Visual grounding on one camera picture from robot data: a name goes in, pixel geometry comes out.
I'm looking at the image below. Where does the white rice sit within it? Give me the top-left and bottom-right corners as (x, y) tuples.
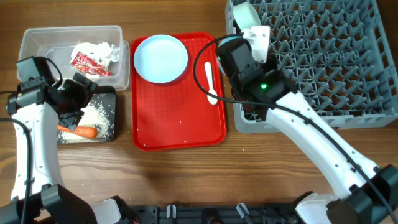
(57, 93), (115, 144)

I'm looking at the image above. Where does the red snack wrapper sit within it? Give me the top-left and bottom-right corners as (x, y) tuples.
(71, 52), (112, 77)

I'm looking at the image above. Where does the orange carrot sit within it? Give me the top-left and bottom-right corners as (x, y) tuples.
(57, 125), (98, 139)

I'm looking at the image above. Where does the white tissue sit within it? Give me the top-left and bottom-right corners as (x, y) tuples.
(70, 42), (121, 78)

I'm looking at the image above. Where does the large light blue plate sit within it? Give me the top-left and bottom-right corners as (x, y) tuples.
(133, 34), (188, 84)

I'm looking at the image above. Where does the white plastic spoon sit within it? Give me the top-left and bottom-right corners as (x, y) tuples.
(204, 62), (218, 105)

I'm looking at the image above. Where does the small light blue bowl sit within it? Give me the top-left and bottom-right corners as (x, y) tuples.
(215, 37), (239, 77)

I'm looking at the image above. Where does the mint green bowl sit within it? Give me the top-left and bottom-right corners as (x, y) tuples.
(232, 2), (261, 32)

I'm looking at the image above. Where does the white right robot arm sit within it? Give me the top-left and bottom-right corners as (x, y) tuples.
(216, 37), (397, 223)

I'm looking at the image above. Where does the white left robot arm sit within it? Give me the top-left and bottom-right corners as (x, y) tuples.
(1, 57), (134, 223)

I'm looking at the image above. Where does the grey dishwasher rack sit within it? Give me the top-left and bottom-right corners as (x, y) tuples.
(224, 0), (398, 135)

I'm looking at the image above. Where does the black plastic bin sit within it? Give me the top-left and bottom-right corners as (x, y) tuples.
(55, 86), (118, 146)

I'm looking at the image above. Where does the clear plastic bin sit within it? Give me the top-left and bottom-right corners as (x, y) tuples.
(19, 25), (130, 91)

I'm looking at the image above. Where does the red plastic tray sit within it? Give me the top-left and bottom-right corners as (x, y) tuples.
(130, 32), (227, 151)

